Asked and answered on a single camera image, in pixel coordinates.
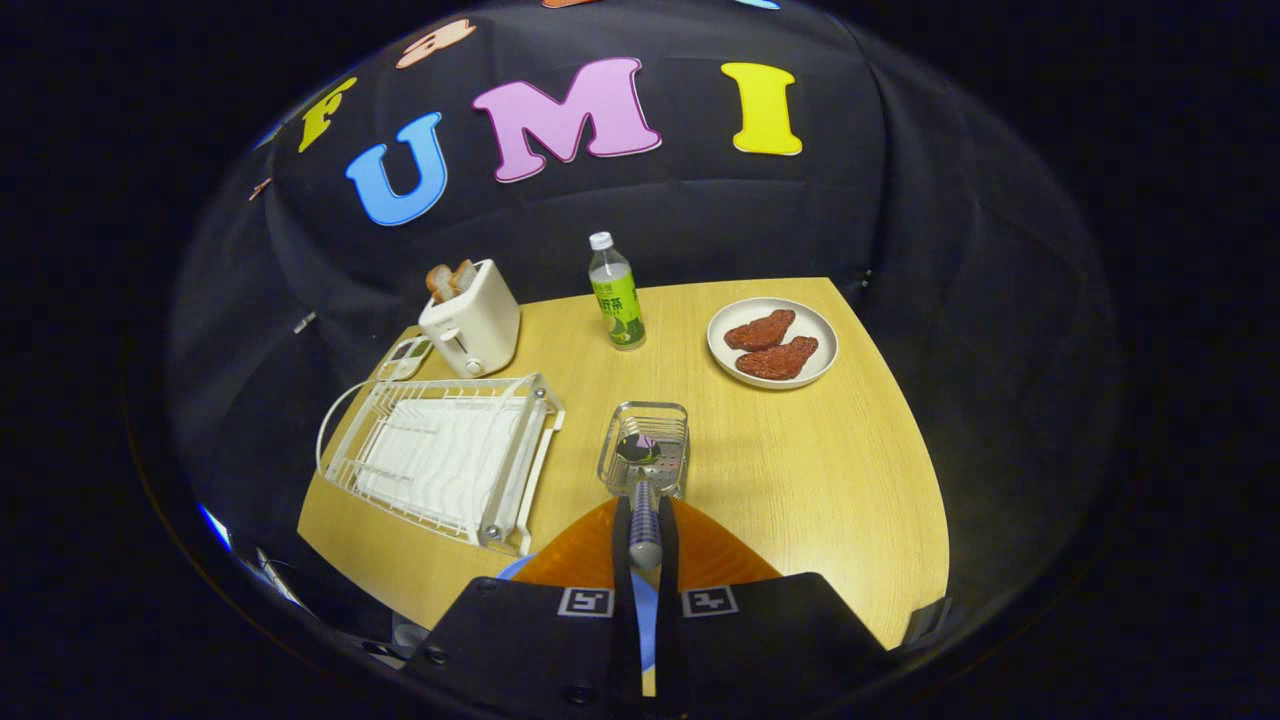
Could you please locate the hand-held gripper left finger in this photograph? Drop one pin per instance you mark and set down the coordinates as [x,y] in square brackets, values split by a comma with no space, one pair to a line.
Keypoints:
[621,570]

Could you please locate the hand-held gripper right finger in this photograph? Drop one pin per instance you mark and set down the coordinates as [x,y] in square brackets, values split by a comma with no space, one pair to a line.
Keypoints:
[668,600]

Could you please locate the blue plate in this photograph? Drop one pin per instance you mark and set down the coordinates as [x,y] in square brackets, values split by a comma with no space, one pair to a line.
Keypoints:
[646,620]

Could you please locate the metal spoon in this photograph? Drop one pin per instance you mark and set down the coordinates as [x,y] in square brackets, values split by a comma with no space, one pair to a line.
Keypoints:
[645,520]

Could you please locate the white round plate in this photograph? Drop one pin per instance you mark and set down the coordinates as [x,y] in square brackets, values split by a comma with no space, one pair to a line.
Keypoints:
[815,325]

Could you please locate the green label drink bottle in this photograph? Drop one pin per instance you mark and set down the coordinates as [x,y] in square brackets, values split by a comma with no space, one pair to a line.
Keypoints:
[620,310]

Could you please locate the red meat piece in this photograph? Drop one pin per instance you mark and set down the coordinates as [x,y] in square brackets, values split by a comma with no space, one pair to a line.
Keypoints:
[760,330]
[778,360]

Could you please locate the white toaster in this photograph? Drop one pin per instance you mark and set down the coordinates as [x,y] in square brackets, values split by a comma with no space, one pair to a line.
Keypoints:
[480,320]

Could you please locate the divided tray of grains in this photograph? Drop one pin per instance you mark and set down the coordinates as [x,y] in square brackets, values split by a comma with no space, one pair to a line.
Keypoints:
[408,355]

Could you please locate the toasted bread slice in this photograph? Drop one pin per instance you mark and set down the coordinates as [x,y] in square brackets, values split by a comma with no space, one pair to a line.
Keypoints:
[464,275]
[440,284]

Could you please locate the black backdrop cloth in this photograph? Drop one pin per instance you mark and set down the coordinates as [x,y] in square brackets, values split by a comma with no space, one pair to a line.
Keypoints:
[700,210]

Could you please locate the white clip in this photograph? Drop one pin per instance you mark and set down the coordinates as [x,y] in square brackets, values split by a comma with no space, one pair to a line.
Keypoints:
[304,322]

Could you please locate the pink clip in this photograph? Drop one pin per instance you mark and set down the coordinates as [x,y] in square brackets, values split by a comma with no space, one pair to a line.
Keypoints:
[260,188]

